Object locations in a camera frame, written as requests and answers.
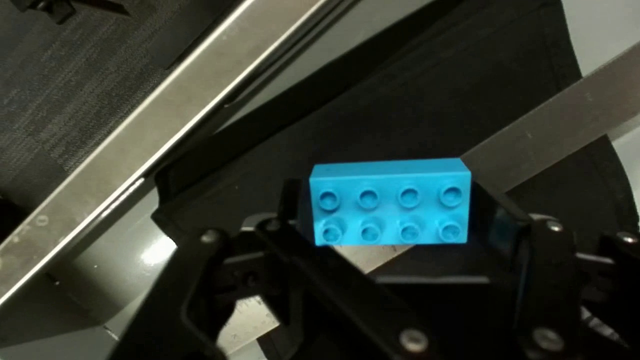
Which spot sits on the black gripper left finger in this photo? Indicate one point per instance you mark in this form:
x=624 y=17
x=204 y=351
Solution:
x=200 y=287

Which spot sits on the blue toy building brick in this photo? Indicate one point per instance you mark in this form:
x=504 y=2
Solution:
x=391 y=203

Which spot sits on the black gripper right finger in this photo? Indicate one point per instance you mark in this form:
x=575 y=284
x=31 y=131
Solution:
x=568 y=305

